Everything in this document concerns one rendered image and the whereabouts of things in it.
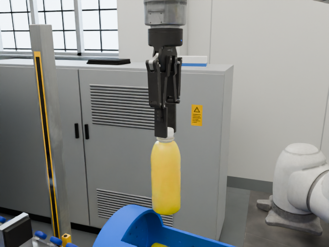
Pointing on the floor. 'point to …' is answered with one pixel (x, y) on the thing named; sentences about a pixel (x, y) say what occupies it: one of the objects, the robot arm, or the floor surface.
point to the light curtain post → (51, 127)
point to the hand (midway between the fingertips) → (165, 120)
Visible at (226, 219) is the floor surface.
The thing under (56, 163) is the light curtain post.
